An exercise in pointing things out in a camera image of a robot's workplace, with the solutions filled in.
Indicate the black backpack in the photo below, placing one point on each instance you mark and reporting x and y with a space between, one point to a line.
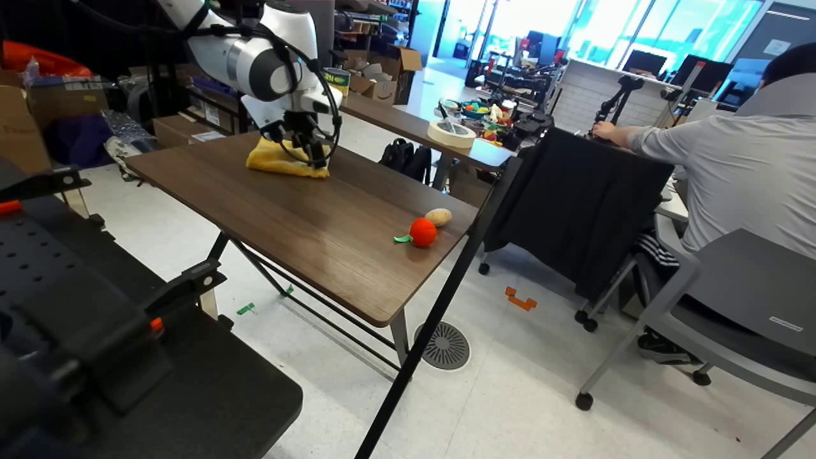
405 158

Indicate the colourful toy pile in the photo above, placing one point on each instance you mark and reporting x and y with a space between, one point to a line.
479 115

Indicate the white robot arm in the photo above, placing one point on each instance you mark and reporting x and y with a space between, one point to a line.
246 65

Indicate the round floor drain cover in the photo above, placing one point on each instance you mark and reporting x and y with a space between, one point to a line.
446 346

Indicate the chair draped with black cloth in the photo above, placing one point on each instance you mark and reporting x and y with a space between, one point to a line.
568 206

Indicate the black metal table frame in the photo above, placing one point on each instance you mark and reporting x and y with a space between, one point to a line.
397 336

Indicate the beige toy potato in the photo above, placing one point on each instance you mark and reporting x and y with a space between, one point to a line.
438 217

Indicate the orange floor tape marker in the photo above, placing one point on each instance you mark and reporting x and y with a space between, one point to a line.
519 299

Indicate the small black monitor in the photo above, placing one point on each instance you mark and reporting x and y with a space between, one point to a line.
698 73
643 62

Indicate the open cardboard box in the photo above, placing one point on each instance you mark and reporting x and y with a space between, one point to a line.
405 60

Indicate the large brown cardboard box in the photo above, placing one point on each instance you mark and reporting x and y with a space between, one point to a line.
15 132

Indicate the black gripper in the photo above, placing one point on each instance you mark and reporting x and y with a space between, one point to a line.
301 132

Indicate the green floor tape piece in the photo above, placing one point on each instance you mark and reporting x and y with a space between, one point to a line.
246 309

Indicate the orange red bag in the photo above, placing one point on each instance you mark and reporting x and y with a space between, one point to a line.
34 58

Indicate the white tape roll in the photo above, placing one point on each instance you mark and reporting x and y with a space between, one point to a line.
448 136

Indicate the flat cardboard box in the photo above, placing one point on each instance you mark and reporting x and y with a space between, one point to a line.
181 129

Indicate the seated person in striped trousers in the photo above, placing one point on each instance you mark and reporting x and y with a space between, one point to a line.
740 179

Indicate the black workbench cart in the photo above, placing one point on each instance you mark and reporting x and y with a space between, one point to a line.
211 399

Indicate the black tripod pole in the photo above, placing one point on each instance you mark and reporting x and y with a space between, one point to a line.
422 332

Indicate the red toy pepper green stem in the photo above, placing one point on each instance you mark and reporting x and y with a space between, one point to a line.
423 234

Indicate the grey office chair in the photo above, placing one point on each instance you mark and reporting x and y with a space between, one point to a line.
748 290

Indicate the large dark wall screen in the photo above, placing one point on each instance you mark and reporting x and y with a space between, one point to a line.
740 81

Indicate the black storage shelf rack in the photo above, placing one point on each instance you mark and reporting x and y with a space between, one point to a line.
168 85

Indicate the black camera arm stand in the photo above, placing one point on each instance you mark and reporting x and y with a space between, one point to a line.
628 85

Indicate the long grey table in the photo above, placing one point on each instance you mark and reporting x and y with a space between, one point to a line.
390 115

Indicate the yellow towel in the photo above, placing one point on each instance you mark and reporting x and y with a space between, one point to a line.
275 158

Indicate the dark purple bag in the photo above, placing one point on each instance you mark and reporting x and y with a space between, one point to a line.
77 143

